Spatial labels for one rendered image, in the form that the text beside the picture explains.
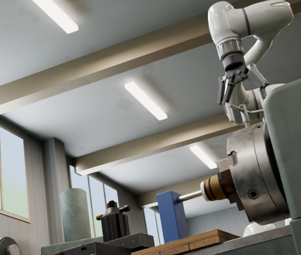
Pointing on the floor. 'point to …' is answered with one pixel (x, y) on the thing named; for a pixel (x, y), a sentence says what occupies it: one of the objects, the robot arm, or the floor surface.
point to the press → (73, 222)
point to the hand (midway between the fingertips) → (247, 111)
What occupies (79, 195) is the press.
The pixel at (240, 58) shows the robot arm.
